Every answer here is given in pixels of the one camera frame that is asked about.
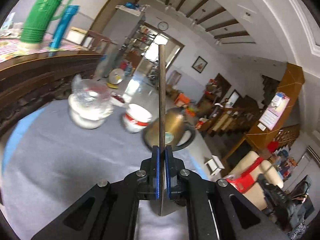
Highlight white chest freezer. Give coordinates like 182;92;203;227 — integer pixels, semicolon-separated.
66;27;87;45

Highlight grey table cloth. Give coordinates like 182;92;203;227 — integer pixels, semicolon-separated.
0;100;216;240

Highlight white small stool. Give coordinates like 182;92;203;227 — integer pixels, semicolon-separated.
204;155;225;176

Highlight grey refrigerator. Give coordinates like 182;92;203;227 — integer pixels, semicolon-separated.
102;9;145;77

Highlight gold electric kettle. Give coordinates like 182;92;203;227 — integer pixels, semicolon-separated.
143;107;196;151

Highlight red child chair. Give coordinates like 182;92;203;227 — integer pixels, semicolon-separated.
225;157;263;193

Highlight blue thermos bottle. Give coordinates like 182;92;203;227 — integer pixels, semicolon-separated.
49;5;79;49

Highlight white plastic basin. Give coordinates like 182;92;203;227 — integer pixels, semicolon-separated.
68;94;113;129

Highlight dark carved wooden bench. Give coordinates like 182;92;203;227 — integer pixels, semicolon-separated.
1;50;101;135

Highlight white electric fan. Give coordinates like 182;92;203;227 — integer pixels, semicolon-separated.
107;68;125;87

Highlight white red stacked bowls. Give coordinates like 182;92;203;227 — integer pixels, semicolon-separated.
123;103;152;133

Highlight wall calendar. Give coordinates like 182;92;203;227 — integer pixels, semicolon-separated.
257;92;290;131

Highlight clear plastic bag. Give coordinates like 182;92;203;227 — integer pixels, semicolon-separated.
72;74;111;108

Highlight framed wall picture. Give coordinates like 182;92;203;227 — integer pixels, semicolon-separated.
192;56;208;73

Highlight wooden chair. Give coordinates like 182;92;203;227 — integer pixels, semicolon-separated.
80;30;112;54

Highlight wall clock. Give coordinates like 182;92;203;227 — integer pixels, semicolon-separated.
157;21;169;31

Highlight green thermos jug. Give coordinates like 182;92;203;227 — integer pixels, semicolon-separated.
19;0;72;49

